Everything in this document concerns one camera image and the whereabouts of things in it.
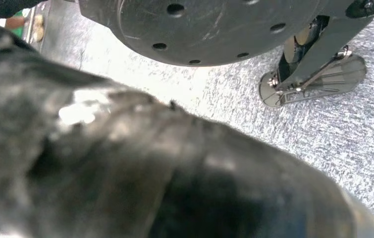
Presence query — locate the black round robot disc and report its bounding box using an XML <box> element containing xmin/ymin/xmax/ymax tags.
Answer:
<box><xmin>78</xmin><ymin>0</ymin><xmax>325</xmax><ymax>67</ymax></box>

